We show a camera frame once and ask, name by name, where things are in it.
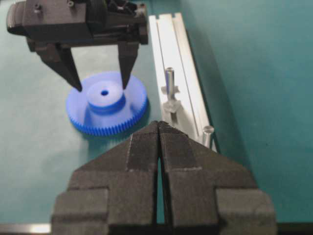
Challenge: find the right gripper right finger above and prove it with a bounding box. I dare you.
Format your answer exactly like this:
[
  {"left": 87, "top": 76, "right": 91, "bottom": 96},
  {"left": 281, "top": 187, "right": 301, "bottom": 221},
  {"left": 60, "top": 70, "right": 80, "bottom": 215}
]
[{"left": 158, "top": 122, "right": 277, "bottom": 235}]

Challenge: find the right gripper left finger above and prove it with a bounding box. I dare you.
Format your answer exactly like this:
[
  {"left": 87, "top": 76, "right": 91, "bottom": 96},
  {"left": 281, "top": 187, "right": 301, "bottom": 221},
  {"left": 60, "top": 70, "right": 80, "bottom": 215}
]
[{"left": 51, "top": 121, "right": 159, "bottom": 235}]

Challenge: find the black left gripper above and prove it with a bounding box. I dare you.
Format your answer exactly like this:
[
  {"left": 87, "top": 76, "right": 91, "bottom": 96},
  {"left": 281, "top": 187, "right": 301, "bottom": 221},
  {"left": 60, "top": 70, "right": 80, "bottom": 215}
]
[{"left": 26, "top": 0, "right": 148, "bottom": 92}]

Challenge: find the large blue plastic gear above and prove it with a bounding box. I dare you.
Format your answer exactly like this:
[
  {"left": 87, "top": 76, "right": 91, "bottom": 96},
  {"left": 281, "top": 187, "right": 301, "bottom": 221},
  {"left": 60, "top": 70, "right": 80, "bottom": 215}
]
[{"left": 66, "top": 71, "right": 148, "bottom": 136}]

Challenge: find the right steel shaft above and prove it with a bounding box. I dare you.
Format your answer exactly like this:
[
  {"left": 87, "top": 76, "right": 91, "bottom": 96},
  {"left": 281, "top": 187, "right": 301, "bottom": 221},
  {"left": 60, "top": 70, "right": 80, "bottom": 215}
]
[{"left": 202, "top": 125, "right": 215, "bottom": 148}]

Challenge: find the steel shaft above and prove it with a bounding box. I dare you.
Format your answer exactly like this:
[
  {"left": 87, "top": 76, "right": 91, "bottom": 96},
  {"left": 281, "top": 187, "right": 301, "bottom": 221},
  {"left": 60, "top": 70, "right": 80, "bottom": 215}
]
[
  {"left": 202, "top": 125, "right": 215, "bottom": 148},
  {"left": 165, "top": 67, "right": 175, "bottom": 99}
]

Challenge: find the left steel shaft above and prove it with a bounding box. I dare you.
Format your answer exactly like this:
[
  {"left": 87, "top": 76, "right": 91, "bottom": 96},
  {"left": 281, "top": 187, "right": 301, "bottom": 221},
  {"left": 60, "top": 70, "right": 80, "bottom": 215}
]
[{"left": 165, "top": 67, "right": 175, "bottom": 99}]

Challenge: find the long aluminium extrusion rail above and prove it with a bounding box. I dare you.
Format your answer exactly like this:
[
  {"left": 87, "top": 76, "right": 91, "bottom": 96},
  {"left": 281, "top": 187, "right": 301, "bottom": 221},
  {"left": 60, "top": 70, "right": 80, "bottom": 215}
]
[{"left": 149, "top": 13, "right": 217, "bottom": 151}]

